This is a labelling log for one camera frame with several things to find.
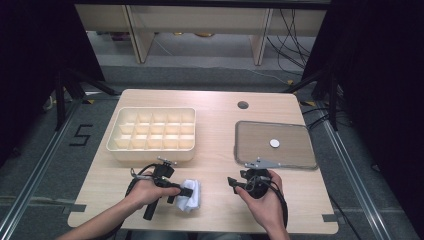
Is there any person's left hand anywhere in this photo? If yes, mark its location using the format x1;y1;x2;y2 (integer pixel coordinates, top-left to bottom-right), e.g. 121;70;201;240
124;173;183;212

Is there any white sock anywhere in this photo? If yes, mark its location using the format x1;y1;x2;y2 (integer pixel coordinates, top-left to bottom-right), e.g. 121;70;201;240
175;178;202;214

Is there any light wooden desk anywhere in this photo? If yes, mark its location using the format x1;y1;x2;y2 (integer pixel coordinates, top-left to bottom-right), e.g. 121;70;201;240
74;3;328;66

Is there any hand-held gripper black cable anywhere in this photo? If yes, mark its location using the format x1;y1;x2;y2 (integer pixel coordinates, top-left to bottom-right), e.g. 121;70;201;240
264;178;290;230
99;162;158;240

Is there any black curtain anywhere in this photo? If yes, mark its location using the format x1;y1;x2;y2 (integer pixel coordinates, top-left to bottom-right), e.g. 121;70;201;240
0;0;106;165
301;0;424;232

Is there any bundle of black cables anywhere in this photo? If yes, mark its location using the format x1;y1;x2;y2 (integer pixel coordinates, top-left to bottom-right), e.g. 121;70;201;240
265;8;318;77

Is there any cream divided storage box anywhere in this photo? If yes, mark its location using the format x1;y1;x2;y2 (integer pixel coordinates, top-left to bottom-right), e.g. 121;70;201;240
105;106;197;163

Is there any black metal stand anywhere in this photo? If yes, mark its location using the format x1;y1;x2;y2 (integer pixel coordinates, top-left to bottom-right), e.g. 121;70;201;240
54;68;122;132
283;68;342;132

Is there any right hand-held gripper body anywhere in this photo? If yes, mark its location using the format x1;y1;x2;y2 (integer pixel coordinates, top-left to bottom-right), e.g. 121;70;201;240
239;157;281;200

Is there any person's right hand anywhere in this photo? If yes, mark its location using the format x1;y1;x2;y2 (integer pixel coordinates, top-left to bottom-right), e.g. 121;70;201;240
234;169;286;231

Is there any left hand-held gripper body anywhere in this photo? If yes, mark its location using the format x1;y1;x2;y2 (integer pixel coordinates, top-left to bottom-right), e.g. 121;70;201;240
143;156;182;221

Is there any right hand-held gripper black cable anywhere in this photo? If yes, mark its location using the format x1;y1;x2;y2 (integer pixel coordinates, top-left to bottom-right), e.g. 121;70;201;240
264;178;290;230

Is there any aluminium floor rail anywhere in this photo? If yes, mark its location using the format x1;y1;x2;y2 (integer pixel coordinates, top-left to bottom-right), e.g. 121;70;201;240
314;101;403;240
0;96;85;240

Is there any left hand-held gripper black cable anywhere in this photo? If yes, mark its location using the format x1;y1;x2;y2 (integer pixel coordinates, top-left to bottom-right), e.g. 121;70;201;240
99;162;158;240

